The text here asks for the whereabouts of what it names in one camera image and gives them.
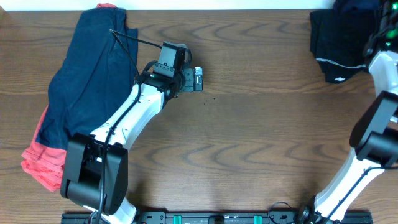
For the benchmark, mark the navy shorts in pile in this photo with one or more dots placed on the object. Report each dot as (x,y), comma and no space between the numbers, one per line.
(95,79)

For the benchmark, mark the black folded clothes stack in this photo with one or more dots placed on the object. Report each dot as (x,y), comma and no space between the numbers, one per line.
(337,41)

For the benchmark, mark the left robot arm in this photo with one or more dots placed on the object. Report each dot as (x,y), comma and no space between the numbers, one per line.
(95,174)

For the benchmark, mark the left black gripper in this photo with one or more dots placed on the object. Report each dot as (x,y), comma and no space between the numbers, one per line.
(191,84)

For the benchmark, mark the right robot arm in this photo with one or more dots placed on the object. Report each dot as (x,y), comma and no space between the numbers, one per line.
(373,143)

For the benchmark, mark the navy blue shorts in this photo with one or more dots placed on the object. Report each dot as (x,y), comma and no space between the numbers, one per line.
(354,6)

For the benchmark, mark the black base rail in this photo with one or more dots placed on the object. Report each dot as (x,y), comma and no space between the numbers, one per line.
(283,217)

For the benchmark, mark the red garment in pile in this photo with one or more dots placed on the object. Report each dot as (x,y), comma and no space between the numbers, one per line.
(44,163)

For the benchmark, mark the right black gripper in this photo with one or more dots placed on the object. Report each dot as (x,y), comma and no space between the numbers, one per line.
(384,4)

